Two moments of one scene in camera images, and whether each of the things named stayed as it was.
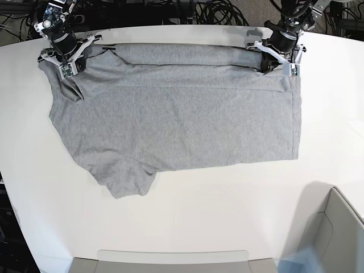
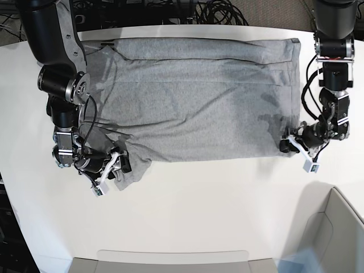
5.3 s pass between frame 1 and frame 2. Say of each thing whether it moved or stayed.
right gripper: moved
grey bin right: stayed
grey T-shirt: stayed
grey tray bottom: stayed
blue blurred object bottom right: stayed
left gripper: moved
